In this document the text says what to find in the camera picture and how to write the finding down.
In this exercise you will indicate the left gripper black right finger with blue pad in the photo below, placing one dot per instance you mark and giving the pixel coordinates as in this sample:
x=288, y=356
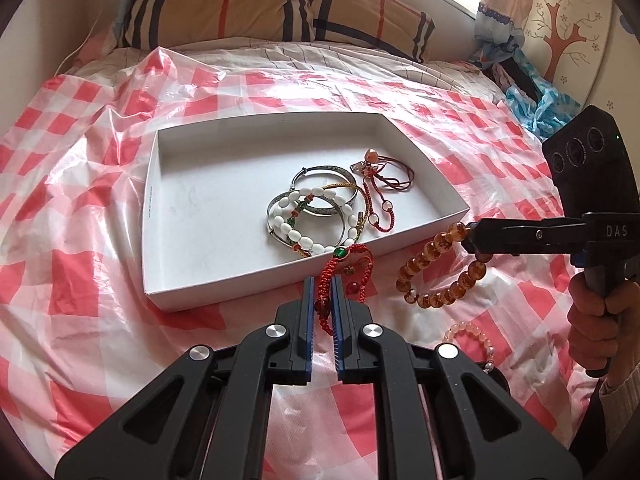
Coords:
x=438, y=415

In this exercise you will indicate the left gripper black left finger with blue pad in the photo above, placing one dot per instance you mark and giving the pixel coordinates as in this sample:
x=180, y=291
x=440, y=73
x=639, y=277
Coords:
x=206, y=416

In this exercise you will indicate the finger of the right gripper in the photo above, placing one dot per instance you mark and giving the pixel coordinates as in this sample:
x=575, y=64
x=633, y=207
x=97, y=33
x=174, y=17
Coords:
x=503, y=245
x=520, y=229

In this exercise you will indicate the person's right hand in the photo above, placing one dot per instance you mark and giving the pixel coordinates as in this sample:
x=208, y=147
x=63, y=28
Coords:
x=604, y=330

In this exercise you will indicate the blue plastic bag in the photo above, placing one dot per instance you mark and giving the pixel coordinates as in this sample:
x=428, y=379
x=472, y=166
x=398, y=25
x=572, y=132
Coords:
x=540, y=107

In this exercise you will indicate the red white checkered plastic sheet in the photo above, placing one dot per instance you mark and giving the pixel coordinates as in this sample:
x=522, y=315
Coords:
x=133, y=222

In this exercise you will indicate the pink curtain right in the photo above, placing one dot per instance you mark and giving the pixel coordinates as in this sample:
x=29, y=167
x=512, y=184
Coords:
x=499, y=30

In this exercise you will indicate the gold thread beaded bangle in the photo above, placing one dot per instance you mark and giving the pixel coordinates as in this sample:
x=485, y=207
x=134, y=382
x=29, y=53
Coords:
x=299, y=201

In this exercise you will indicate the white shallow cardboard tray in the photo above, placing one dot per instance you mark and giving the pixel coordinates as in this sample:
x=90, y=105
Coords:
x=280, y=209

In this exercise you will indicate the tan plaid pillow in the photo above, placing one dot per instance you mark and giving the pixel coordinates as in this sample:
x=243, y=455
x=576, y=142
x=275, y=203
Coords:
x=148, y=24
x=388, y=25

